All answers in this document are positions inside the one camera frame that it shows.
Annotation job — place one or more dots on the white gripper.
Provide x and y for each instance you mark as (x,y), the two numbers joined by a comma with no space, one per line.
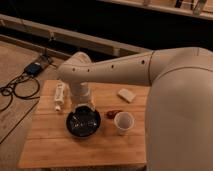
(80,94)

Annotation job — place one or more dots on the white ceramic cup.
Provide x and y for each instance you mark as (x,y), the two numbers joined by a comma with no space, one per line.
(124,121)

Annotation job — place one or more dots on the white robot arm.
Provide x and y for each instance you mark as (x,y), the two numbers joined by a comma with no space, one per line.
(179,108)

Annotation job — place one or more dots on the white plastic bottle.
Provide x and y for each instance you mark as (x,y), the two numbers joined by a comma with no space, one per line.
(59,96)

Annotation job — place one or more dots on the black bowl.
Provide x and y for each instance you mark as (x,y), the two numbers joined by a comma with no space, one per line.
(83,122)

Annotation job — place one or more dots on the small red object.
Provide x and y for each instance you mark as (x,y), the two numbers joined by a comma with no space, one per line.
(112,114)

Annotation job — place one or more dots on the white sponge block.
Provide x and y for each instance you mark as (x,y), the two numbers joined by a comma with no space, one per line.
(126,94)

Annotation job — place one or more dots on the wooden railing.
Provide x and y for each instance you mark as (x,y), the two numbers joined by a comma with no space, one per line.
(81,40)

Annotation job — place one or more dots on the black power adapter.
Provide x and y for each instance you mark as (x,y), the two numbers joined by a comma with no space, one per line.
(33,69)

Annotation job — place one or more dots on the wooden table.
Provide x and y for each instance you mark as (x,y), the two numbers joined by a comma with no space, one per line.
(50,145)

